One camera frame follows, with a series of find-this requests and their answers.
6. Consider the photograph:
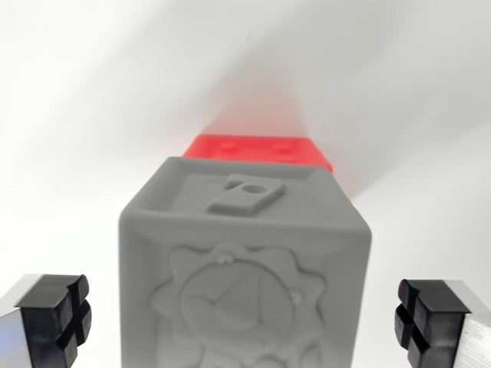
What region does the gripper right finger with silver black pad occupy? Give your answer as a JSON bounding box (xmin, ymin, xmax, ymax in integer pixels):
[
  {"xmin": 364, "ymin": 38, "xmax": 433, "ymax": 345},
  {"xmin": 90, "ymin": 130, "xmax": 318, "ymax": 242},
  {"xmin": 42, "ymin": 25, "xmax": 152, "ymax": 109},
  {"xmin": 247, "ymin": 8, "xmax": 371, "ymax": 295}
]
[{"xmin": 394, "ymin": 278, "xmax": 491, "ymax": 368}]

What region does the gripper left finger with silver black pad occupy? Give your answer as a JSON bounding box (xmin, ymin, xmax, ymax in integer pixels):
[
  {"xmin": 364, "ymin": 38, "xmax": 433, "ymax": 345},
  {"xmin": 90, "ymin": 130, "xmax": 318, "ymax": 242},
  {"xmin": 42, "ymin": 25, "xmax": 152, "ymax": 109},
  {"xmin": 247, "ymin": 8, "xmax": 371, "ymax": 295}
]
[{"xmin": 0, "ymin": 273, "xmax": 93, "ymax": 368}]

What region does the grey lion cube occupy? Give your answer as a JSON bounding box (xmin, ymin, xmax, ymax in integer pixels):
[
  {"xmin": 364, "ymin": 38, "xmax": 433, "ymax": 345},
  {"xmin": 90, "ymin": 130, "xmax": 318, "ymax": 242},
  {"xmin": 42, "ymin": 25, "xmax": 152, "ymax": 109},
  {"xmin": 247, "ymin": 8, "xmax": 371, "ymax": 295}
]
[{"xmin": 117, "ymin": 155, "xmax": 372, "ymax": 368}]

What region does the red cube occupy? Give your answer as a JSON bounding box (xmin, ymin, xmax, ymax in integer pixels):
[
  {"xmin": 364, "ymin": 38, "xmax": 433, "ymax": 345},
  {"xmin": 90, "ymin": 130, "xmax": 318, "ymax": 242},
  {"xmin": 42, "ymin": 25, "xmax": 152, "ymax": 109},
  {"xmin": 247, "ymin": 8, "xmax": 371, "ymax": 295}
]
[{"xmin": 181, "ymin": 133, "xmax": 334, "ymax": 170}]

